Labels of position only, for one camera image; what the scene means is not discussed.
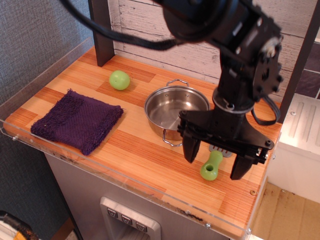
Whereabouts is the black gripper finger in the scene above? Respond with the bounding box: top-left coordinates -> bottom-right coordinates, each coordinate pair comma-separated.
230,154 -> 256,180
182,135 -> 201,163

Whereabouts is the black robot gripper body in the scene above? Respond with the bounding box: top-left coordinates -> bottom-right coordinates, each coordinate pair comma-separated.
178,107 -> 275,165

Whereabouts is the green handled grey spatula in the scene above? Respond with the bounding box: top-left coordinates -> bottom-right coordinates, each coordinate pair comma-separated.
200,145 -> 232,181

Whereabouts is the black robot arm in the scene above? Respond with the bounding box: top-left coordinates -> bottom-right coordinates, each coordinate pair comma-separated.
159,0 -> 283,180

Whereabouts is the purple folded cloth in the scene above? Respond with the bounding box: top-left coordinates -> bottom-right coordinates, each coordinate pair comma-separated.
30,89 -> 124,156

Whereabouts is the stainless steel pot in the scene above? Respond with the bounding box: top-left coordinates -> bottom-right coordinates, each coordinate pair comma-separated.
144,79 -> 210,147

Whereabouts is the white toy sink unit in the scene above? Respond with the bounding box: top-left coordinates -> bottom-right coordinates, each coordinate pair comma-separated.
267,94 -> 320,203

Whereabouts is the green toy apple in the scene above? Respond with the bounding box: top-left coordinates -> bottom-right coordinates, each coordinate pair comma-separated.
109,70 -> 131,91

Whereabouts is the grey toy fridge front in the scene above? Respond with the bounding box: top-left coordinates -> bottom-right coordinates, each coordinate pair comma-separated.
45,154 -> 226,240

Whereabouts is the dark right shelf post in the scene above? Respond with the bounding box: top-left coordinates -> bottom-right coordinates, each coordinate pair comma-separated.
277,0 -> 320,124

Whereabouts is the dark shelf post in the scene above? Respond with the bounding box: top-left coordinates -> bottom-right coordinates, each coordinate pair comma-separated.
277,0 -> 320,124
87,0 -> 115,68

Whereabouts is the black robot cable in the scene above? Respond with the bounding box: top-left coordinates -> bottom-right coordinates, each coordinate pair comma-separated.
58,0 -> 208,51

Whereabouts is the dark left shelf post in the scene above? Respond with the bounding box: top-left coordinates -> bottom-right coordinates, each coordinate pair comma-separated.
87,0 -> 115,68

